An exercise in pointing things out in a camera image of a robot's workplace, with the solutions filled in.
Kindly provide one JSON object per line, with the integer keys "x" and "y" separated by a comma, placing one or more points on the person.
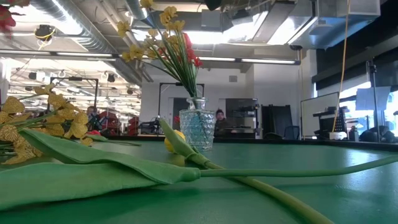
{"x": 220, "y": 123}

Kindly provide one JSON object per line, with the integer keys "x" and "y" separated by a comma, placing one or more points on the black light stand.
{"x": 373, "y": 93}

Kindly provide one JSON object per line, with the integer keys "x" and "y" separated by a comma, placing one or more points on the green table mat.
{"x": 280, "y": 193}

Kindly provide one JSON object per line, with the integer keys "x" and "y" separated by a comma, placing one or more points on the silver ceiling duct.
{"x": 90, "y": 34}

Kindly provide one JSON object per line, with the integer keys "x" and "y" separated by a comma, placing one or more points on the yellow artificial tulip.
{"x": 77, "y": 180}
{"x": 192, "y": 155}

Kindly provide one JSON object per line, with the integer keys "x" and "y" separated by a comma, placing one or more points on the yellow artificial blossom bunch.
{"x": 183, "y": 71}
{"x": 56, "y": 119}

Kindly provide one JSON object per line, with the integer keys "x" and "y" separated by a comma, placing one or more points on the clear textured glass vase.
{"x": 197, "y": 130}

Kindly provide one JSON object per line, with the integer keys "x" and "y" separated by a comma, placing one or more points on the dark office chair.
{"x": 290, "y": 132}

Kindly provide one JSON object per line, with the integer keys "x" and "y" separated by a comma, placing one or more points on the red artificial flower bunch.
{"x": 188, "y": 42}

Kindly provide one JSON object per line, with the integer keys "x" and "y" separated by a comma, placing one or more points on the long ceiling light bar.
{"x": 267, "y": 61}
{"x": 84, "y": 54}

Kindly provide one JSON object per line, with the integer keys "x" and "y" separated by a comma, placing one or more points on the white whiteboard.
{"x": 320, "y": 115}

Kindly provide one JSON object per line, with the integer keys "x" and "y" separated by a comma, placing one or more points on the black aluminium table frame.
{"x": 280, "y": 142}

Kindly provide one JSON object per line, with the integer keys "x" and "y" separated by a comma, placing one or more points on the black ceiling camera dome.
{"x": 43, "y": 31}

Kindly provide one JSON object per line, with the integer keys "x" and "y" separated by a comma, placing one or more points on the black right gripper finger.
{"x": 213, "y": 3}

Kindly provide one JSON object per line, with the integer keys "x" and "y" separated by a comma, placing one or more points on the black machine cabinet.
{"x": 242, "y": 115}

